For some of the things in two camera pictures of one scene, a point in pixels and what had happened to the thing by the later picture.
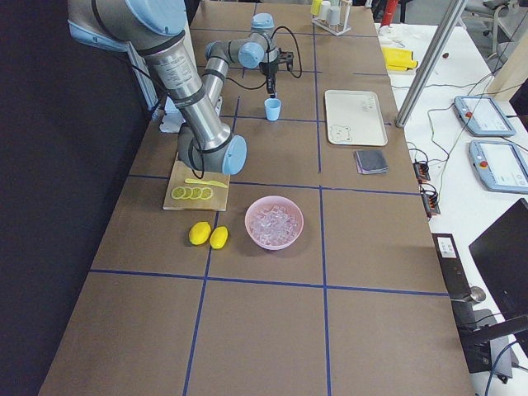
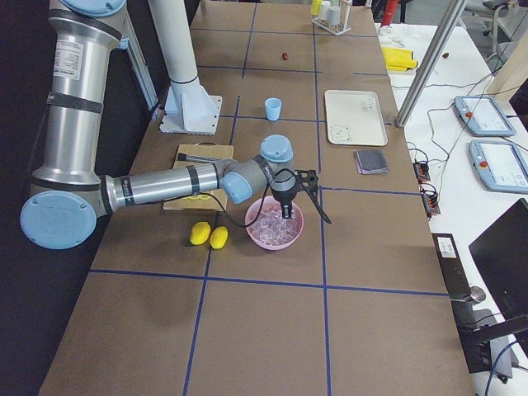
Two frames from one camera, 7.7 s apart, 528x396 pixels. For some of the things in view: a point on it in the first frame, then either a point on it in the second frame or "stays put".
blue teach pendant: x=500 y=166 stays put
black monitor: x=501 y=257 stays put
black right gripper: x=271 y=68 -> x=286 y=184
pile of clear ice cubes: x=275 y=225 stays put
